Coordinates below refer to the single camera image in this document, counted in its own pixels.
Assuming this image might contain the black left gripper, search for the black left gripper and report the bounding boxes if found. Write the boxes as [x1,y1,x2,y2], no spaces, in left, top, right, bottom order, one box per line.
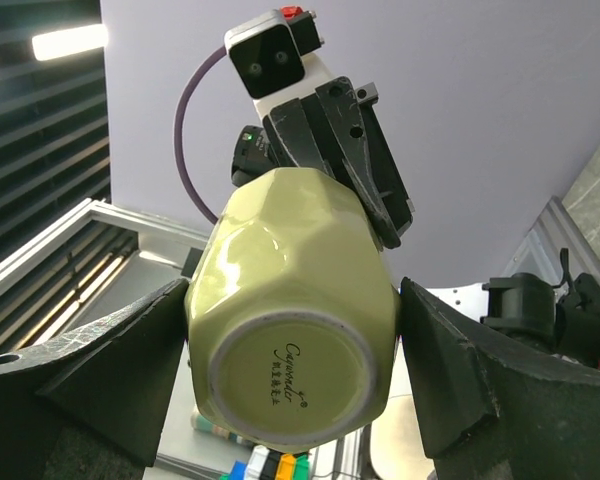
[232,77,413,249]

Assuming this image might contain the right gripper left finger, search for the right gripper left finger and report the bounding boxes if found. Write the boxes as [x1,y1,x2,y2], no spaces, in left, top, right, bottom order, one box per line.
[0,279,188,479]

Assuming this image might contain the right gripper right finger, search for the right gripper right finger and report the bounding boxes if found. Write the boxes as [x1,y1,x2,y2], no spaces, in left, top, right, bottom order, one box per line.
[400,278,600,479]

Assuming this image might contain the yellow-green faceted mug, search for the yellow-green faceted mug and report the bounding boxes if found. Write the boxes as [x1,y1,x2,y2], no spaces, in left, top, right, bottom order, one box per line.
[185,168,399,453]

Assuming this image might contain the colourful blocks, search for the colourful blocks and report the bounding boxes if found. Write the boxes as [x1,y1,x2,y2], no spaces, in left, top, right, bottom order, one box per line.
[220,434,310,480]

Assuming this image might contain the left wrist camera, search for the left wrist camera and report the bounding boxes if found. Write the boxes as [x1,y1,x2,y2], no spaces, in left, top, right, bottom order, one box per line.
[224,6,335,118]

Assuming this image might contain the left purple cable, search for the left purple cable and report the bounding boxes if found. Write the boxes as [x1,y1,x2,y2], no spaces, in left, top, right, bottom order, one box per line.
[173,47,229,224]

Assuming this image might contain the aluminium mounting rail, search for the aluminium mounting rail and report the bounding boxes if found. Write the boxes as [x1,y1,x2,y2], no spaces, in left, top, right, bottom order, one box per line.
[0,199,208,355]

